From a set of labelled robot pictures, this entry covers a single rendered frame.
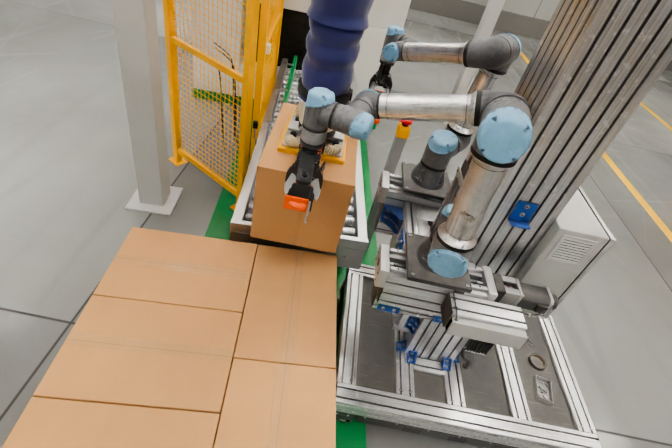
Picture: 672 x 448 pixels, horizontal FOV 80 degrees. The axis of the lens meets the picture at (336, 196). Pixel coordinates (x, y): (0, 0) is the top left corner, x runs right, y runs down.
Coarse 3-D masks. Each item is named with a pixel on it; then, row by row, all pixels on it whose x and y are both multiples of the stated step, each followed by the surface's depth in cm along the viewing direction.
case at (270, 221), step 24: (264, 168) 159; (336, 168) 168; (264, 192) 166; (336, 192) 163; (264, 216) 174; (288, 216) 173; (312, 216) 172; (336, 216) 171; (288, 240) 182; (312, 240) 181; (336, 240) 180
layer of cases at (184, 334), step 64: (128, 256) 177; (192, 256) 184; (256, 256) 191; (320, 256) 199; (128, 320) 154; (192, 320) 159; (256, 320) 165; (320, 320) 171; (64, 384) 133; (128, 384) 136; (192, 384) 140; (256, 384) 145; (320, 384) 149
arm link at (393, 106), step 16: (368, 96) 116; (384, 96) 114; (400, 96) 113; (416, 96) 111; (432, 96) 110; (448, 96) 108; (464, 96) 107; (480, 96) 104; (496, 96) 100; (384, 112) 115; (400, 112) 113; (416, 112) 111; (432, 112) 110; (448, 112) 108; (464, 112) 106; (480, 112) 104
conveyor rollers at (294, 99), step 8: (288, 72) 367; (296, 72) 374; (296, 80) 360; (296, 88) 346; (280, 96) 331; (296, 96) 333; (280, 104) 317; (296, 104) 326; (272, 120) 296; (272, 128) 289; (352, 200) 239; (248, 208) 219; (352, 208) 233; (248, 216) 211; (344, 224) 226; (352, 224) 225; (344, 232) 217; (352, 232) 218
